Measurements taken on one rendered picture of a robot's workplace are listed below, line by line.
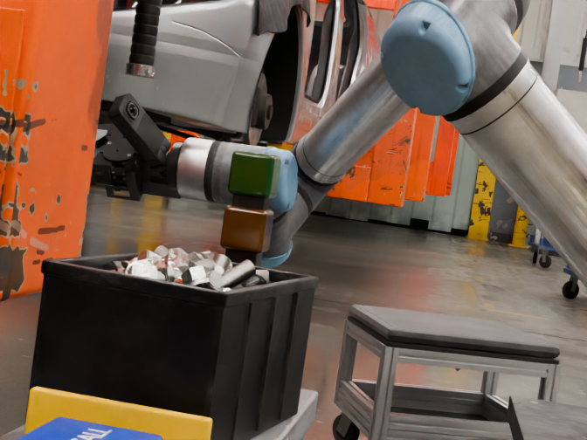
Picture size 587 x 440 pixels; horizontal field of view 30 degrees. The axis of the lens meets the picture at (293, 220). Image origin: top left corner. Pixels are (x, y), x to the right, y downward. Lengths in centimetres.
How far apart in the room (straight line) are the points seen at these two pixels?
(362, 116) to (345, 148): 9
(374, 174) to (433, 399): 240
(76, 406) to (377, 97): 89
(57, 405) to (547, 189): 70
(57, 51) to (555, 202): 62
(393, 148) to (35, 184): 417
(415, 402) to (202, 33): 182
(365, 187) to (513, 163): 377
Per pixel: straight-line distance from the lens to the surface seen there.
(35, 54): 85
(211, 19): 405
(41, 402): 73
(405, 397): 270
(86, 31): 94
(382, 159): 499
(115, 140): 166
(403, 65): 122
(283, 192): 157
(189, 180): 160
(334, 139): 162
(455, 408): 275
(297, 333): 87
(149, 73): 160
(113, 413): 71
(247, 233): 98
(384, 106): 152
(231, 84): 412
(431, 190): 1111
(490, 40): 121
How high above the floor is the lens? 66
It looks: 3 degrees down
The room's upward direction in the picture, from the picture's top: 8 degrees clockwise
